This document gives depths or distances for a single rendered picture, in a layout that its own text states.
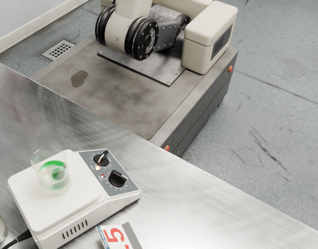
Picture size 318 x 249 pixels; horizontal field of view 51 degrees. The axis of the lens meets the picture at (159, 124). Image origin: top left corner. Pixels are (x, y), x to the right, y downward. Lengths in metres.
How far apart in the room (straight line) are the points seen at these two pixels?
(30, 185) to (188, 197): 0.29
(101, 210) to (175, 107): 0.84
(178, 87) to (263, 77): 0.88
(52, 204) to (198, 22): 1.09
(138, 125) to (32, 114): 0.56
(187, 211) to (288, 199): 1.05
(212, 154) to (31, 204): 1.23
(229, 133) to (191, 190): 1.15
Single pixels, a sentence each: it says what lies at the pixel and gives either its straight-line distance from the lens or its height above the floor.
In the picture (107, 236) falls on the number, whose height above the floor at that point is 0.78.
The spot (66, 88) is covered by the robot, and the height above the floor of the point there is 0.36.
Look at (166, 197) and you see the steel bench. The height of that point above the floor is 0.75.
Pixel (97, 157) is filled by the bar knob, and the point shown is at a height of 0.80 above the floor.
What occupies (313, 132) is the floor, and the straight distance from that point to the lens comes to 2.00.
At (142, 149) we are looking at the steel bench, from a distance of 0.74.
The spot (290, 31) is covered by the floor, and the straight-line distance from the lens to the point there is 2.76.
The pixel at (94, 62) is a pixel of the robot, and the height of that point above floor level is 0.37.
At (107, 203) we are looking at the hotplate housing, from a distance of 0.60.
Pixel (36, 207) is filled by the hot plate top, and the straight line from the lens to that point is 0.58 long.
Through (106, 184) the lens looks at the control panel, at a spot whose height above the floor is 0.81.
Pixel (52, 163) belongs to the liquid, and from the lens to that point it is 0.58.
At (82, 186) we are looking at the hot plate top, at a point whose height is 0.84.
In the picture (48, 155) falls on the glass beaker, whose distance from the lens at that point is 0.57.
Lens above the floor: 1.33
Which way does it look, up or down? 48 degrees down
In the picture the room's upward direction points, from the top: 4 degrees clockwise
